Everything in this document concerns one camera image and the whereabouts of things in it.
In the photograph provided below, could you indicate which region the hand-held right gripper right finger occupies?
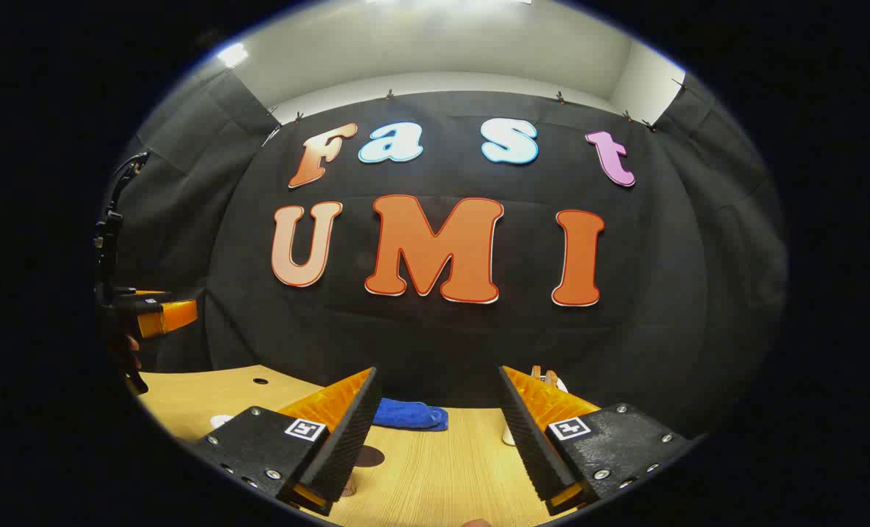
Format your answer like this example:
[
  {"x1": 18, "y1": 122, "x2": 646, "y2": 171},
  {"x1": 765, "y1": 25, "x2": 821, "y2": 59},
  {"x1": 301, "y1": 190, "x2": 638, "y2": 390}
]
[{"x1": 498, "y1": 365, "x2": 693, "y2": 517}]

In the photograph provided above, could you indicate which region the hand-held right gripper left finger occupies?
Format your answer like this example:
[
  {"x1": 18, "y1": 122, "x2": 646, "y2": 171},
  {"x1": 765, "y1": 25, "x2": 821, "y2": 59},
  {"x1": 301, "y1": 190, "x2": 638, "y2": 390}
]
[{"x1": 188, "y1": 366, "x2": 383, "y2": 517}]

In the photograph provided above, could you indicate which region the white toaster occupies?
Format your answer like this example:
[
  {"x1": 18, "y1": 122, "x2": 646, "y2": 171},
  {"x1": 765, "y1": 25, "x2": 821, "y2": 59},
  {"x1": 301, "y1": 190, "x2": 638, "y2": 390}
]
[{"x1": 502, "y1": 365, "x2": 571, "y2": 446}]

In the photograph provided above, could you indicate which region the blue cloth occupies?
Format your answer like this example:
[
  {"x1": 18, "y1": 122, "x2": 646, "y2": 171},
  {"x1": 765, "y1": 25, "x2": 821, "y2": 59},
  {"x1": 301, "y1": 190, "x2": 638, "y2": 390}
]
[{"x1": 372, "y1": 397, "x2": 450, "y2": 433}]

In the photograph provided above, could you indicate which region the black backdrop cloth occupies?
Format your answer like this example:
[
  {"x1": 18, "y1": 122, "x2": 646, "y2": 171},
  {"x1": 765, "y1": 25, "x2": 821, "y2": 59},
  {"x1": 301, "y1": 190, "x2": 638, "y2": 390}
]
[{"x1": 109, "y1": 70, "x2": 790, "y2": 440}]

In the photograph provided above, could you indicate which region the black cable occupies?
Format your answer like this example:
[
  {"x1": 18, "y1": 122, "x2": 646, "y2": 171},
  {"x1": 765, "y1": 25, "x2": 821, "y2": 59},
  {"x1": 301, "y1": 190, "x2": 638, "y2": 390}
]
[{"x1": 110, "y1": 150, "x2": 150, "y2": 220}]

